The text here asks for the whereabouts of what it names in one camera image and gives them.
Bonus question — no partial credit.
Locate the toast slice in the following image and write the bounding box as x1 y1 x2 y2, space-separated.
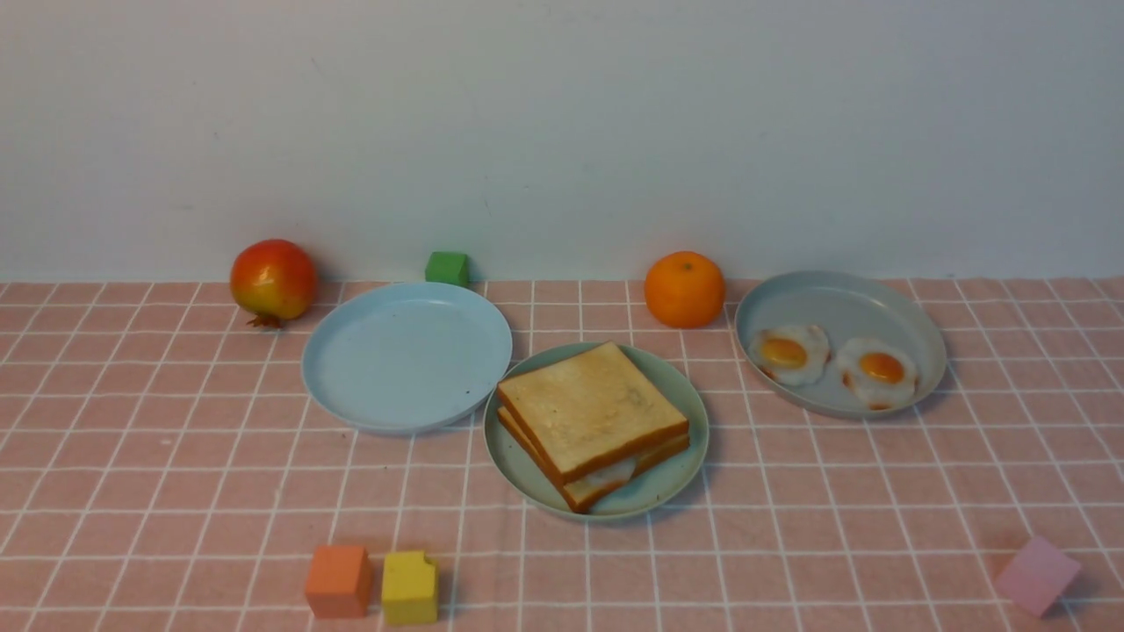
497 406 690 514
496 341 691 489

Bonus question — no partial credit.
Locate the fried egg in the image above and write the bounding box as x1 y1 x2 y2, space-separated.
834 337 919 410
746 324 832 387
575 455 640 491

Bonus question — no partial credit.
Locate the orange fruit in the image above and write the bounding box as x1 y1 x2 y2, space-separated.
643 251 726 329

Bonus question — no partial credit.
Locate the green foam cube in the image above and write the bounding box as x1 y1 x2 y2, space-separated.
424 251 471 288

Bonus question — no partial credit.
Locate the light blue plate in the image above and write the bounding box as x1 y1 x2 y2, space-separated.
301 283 514 435

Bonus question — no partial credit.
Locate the mint green plate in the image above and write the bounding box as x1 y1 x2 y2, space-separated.
483 341 710 523

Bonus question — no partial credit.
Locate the grey blue plate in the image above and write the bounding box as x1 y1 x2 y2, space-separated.
734 271 948 419

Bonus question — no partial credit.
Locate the red yellow pomegranate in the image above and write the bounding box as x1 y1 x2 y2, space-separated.
228 240 320 329

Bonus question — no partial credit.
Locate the yellow foam cube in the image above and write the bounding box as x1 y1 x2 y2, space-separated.
380 549 439 628

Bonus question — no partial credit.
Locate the orange foam cube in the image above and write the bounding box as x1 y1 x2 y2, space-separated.
303 544 373 620

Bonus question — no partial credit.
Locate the pink checkered tablecloth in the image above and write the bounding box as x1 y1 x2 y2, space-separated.
1 277 1123 631

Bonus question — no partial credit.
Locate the pink foam cube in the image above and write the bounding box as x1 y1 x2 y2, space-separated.
995 535 1084 619

